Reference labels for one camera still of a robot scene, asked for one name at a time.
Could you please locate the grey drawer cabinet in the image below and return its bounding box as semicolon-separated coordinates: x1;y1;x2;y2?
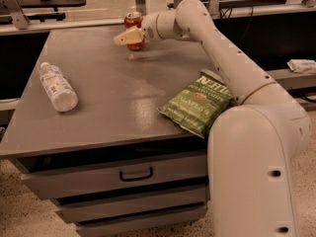
1;26;210;237

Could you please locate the black hanging cable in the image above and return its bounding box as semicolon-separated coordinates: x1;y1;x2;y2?
218;6;255;28

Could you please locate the white packet on ledge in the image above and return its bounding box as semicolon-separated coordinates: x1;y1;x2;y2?
287;59;316;74

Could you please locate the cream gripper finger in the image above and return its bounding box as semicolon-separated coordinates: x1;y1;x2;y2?
114;26;144;45

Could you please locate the red coke can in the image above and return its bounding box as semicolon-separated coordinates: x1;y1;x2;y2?
124;12;145;51

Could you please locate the clear plastic water bottle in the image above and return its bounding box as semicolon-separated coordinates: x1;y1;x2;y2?
38;62;78;113

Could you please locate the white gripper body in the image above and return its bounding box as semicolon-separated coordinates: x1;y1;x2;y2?
141;12;161;40

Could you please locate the green jalapeno chip bag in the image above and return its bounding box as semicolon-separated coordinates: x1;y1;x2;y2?
158;69;233;138

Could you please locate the black drawer handle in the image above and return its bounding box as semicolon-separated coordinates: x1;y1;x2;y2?
119;167;153;183

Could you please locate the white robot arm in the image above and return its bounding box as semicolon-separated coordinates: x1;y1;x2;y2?
115;0;311;237

